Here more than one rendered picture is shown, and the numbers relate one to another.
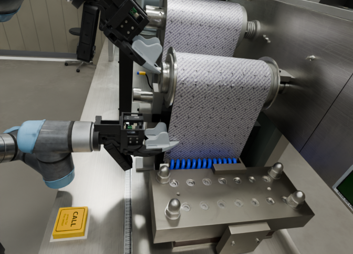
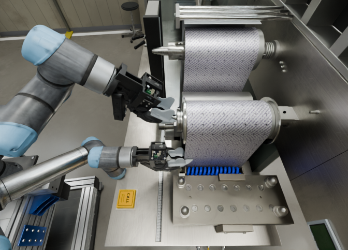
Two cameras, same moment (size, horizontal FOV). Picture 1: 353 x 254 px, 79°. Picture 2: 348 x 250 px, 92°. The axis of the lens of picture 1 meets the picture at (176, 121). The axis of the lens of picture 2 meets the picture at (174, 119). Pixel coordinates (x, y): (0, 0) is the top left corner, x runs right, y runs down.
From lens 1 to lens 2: 0.28 m
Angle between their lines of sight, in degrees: 22
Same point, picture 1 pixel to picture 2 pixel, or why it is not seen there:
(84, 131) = (126, 158)
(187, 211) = (194, 211)
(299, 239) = not seen: hidden behind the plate
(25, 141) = (92, 164)
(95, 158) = not seen: hidden behind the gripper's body
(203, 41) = (219, 71)
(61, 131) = (112, 158)
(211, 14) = (226, 49)
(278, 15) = (297, 48)
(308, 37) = (318, 88)
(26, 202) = not seen: hidden behind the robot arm
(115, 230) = (152, 206)
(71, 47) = (125, 19)
